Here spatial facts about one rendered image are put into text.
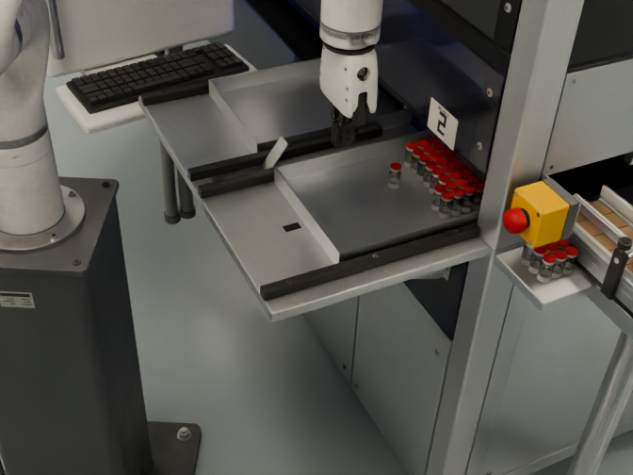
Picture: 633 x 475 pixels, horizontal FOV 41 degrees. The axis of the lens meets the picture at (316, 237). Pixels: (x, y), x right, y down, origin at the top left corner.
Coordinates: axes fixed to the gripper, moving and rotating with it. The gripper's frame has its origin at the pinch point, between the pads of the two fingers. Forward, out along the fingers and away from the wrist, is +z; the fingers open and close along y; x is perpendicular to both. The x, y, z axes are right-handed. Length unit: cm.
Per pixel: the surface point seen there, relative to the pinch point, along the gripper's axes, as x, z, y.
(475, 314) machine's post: -23.5, 37.9, -11.3
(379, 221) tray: -9.5, 21.9, 2.1
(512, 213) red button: -20.4, 8.8, -18.0
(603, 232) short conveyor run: -39.2, 17.2, -19.9
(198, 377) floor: 9, 110, 55
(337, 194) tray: -6.4, 21.9, 12.0
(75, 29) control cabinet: 22, 19, 87
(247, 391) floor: -1, 110, 45
